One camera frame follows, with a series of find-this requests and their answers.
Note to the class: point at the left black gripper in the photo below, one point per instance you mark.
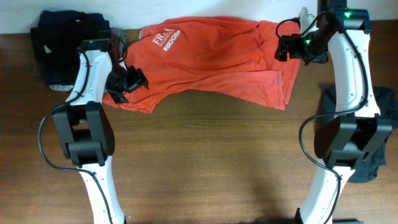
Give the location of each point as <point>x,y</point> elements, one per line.
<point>137,79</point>

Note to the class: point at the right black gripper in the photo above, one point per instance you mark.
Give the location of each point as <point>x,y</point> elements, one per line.
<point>293,40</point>

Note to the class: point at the red printed t-shirt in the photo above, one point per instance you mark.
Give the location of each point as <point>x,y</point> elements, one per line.
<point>227,55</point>

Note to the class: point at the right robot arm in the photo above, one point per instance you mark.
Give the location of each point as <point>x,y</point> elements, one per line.
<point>356,128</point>

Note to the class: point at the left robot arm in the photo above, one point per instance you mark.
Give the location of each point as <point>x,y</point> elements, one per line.
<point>85,133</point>

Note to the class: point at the black folded garment on pile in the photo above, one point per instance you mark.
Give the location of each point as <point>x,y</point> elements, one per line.
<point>55,39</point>

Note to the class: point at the dark grey t-shirt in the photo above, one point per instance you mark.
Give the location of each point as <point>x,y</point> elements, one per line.
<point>373,135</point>

